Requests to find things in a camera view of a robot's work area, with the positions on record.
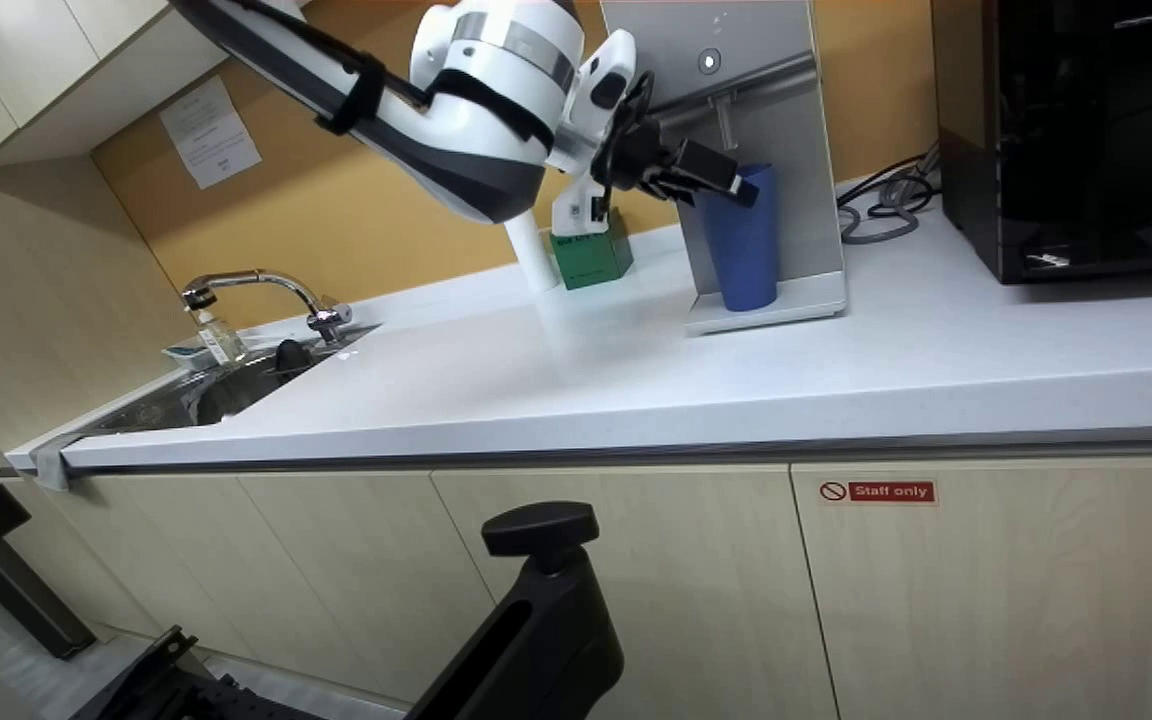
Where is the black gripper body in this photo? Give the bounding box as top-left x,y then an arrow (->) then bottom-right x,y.
590,71 -> 687,206

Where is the blue plastic cup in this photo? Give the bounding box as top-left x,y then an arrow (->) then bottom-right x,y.
696,158 -> 784,314

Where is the white coffee machine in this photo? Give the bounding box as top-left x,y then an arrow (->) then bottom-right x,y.
596,0 -> 851,335

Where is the beige cabinet door under sink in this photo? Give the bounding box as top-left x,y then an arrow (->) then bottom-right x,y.
69,466 -> 498,709

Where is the green tissue box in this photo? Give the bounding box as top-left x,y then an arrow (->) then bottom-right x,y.
549,228 -> 634,297

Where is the red warning sticker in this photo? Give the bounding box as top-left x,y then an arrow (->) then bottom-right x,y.
815,475 -> 939,508

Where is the black microwave oven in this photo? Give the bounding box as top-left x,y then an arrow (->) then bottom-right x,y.
929,0 -> 1152,293

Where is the chrome sink faucet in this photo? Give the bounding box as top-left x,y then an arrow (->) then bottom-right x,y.
176,263 -> 356,353

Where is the beige wide cabinet door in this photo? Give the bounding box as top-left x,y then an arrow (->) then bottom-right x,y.
426,461 -> 848,720

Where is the white paper notice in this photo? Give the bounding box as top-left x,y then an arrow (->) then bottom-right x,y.
154,74 -> 263,192

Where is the clear glass bottle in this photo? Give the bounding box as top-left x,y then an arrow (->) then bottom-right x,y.
192,293 -> 247,372

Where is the stainless steel sink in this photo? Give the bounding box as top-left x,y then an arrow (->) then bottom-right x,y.
89,322 -> 380,437

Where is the beige cabinet door with sticker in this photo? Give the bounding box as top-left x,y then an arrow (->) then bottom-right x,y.
788,453 -> 1152,720

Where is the black floor base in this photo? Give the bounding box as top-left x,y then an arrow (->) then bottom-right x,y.
59,624 -> 408,720

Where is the black power cable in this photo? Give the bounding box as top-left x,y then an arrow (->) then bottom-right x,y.
831,152 -> 948,249

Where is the white upper wall cabinet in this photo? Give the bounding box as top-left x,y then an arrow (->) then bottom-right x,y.
0,0 -> 229,181

